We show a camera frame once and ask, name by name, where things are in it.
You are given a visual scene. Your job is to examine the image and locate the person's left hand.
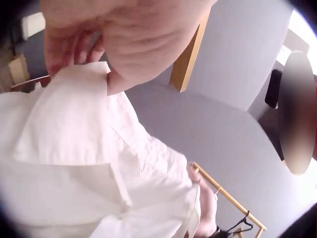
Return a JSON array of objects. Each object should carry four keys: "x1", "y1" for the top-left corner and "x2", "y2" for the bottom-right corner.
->
[{"x1": 41, "y1": 0, "x2": 219, "y2": 96}]

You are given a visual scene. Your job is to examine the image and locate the person's right hand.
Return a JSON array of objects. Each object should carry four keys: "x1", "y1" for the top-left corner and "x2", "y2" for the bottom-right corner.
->
[{"x1": 188, "y1": 166, "x2": 219, "y2": 236}]

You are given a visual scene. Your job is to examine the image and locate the person's right fingers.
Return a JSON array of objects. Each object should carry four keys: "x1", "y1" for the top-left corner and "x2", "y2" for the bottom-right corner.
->
[{"x1": 189, "y1": 166, "x2": 202, "y2": 184}]

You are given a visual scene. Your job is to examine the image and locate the person's left fingers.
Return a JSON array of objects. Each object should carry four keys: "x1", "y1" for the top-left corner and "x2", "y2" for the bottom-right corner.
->
[{"x1": 45, "y1": 29, "x2": 106, "y2": 76}]

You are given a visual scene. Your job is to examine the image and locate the person's left thumb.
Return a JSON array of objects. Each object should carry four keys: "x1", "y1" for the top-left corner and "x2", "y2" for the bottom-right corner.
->
[{"x1": 106, "y1": 66, "x2": 139, "y2": 96}]

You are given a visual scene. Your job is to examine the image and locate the white shirt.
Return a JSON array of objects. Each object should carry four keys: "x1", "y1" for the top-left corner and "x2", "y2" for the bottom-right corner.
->
[{"x1": 0, "y1": 61, "x2": 201, "y2": 238}]

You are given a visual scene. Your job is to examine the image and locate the white box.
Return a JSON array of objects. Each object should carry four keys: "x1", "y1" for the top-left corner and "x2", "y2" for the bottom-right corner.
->
[{"x1": 21, "y1": 12, "x2": 47, "y2": 40}]

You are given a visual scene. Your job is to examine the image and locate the wooden clothes rack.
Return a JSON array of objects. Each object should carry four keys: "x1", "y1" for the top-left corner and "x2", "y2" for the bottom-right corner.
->
[{"x1": 192, "y1": 162, "x2": 267, "y2": 238}]

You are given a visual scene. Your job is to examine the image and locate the brown wooden board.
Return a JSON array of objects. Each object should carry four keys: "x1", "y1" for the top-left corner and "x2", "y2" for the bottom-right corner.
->
[{"x1": 11, "y1": 75, "x2": 51, "y2": 92}]

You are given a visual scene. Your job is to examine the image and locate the light wooden furniture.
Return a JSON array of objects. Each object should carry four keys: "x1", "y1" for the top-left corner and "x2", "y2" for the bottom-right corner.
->
[{"x1": 7, "y1": 54, "x2": 27, "y2": 83}]

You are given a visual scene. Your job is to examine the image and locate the black wrist band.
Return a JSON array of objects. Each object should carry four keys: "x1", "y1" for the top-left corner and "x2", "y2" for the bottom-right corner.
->
[{"x1": 211, "y1": 225, "x2": 229, "y2": 238}]

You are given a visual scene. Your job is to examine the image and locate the black clothes hanger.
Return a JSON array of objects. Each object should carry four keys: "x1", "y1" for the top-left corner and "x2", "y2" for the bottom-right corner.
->
[{"x1": 224, "y1": 211, "x2": 254, "y2": 235}]

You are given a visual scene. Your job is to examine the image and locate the window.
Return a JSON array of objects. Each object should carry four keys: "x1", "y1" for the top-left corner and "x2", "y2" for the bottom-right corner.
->
[{"x1": 276, "y1": 9, "x2": 317, "y2": 75}]

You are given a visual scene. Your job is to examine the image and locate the wooden post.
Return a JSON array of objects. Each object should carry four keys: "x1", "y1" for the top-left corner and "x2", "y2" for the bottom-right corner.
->
[{"x1": 170, "y1": 9, "x2": 211, "y2": 93}]

